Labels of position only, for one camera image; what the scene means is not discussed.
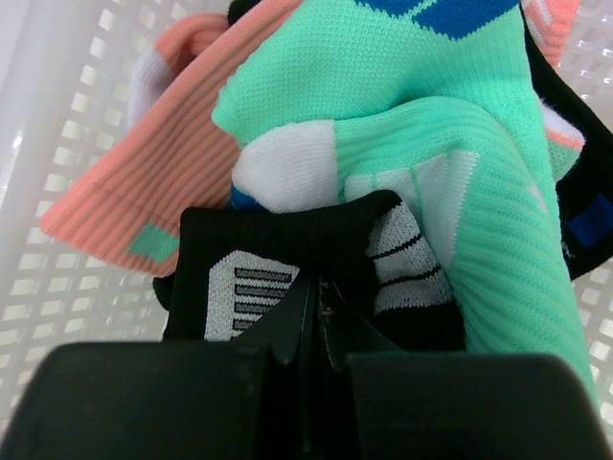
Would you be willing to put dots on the pink sock with green patches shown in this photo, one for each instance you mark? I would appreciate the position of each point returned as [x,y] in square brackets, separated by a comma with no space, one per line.
[550,23]

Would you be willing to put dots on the white plastic basket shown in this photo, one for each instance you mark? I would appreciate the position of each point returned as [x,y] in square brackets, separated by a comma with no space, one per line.
[60,277]

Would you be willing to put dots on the mint green sock blue stripes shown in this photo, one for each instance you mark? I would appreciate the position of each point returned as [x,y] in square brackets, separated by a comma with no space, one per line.
[346,59]

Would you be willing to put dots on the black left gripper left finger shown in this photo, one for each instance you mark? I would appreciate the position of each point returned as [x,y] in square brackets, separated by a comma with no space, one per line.
[271,367]

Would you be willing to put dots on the black sock with blue trim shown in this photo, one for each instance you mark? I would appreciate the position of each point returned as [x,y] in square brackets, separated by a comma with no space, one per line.
[585,191]

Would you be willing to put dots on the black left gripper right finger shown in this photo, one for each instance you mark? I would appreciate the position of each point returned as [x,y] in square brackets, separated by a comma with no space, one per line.
[365,386]

